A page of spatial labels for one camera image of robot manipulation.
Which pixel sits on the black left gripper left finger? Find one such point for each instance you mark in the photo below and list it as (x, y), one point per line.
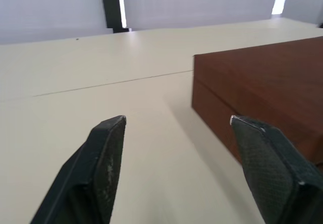
(98, 173)

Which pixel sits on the brown wooden jewelry box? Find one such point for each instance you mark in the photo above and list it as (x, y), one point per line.
(260, 82)

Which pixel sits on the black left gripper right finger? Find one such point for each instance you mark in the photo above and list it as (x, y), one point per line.
(272, 173)

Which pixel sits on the black vertical post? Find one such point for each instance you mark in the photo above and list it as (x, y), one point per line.
(110, 4)

